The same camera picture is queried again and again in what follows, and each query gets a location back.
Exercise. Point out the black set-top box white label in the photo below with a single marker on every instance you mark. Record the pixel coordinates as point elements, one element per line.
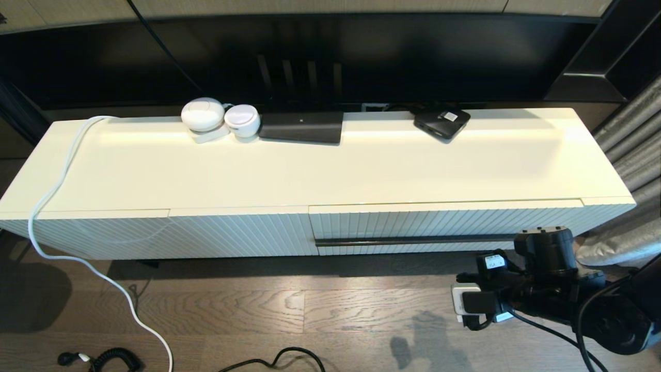
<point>441,124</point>

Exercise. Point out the black television screen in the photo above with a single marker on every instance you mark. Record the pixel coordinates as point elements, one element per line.
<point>361,51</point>

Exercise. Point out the white flat device base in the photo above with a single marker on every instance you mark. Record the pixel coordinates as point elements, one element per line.
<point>209,137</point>

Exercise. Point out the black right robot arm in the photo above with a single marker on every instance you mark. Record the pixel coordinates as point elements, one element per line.
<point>594,305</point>

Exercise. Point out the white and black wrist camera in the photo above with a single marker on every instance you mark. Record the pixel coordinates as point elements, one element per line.
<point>472,302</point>

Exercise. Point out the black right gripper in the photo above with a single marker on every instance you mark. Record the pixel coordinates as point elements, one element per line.
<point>508,289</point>

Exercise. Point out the black wall shelf unit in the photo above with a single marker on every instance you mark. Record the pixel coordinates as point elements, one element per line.
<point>619,51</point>

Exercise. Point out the white long TV cabinet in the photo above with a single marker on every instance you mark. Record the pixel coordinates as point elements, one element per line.
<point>206,170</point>

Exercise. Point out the small white round device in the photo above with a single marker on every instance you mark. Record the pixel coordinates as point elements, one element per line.
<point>242,121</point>

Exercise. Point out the black flat router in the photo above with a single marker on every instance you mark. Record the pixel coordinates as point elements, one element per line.
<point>301,128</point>

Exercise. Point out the white fluted drawer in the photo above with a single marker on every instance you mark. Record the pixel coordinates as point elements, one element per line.
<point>413,219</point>

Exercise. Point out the large white round device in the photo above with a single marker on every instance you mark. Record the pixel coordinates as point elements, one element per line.
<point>202,114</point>

